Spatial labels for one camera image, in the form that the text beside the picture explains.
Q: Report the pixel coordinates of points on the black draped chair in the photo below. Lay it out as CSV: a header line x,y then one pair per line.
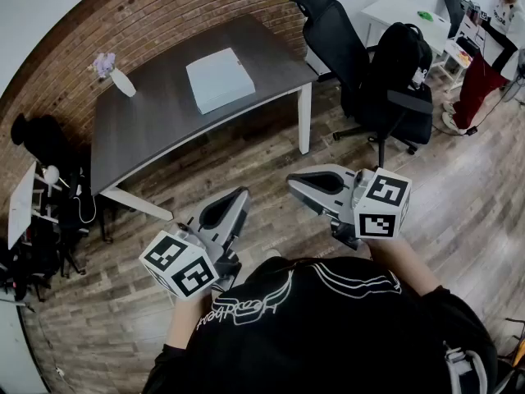
x,y
39,138

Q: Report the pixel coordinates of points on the standing fan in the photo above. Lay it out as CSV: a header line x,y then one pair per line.
x,y
517,80

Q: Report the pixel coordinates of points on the black mesh office chair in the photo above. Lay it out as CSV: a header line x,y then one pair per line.
x,y
336,47

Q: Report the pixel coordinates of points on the person in dark shirt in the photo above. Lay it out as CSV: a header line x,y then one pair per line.
x,y
328,335

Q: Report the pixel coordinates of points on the dark wooden desk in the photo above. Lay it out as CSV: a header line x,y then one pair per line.
x,y
156,109

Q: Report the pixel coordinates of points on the white round lamp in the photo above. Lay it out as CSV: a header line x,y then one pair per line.
x,y
52,175

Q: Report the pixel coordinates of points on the white table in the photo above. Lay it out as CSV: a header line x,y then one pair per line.
x,y
402,12

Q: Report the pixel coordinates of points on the black backpack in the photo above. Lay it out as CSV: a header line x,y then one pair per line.
x,y
402,56

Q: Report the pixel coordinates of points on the orange and black stand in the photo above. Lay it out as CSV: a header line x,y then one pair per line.
x,y
516,351

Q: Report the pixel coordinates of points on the white board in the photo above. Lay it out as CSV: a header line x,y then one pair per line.
x,y
21,207

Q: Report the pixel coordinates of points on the person's white shoe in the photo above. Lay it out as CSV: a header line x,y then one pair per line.
x,y
273,254

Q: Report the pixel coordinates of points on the white vase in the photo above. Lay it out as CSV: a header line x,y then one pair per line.
x,y
123,82

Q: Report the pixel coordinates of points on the black power adapter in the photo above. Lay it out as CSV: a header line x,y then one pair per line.
x,y
471,130

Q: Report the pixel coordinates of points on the person's left forearm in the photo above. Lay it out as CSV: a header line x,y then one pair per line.
x,y
184,322

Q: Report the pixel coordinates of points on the person's right forearm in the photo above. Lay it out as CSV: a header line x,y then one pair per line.
x,y
404,265

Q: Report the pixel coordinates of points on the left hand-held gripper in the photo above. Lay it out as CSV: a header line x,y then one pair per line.
x,y
180,265

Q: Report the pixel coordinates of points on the green object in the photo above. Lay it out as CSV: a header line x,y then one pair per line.
x,y
425,15

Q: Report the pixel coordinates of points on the black equipment rack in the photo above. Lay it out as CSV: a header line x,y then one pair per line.
x,y
61,236

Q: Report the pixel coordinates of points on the white side cart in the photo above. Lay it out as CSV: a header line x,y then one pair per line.
x,y
461,58

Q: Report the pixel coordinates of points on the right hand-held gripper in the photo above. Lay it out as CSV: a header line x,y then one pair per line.
x,y
381,203

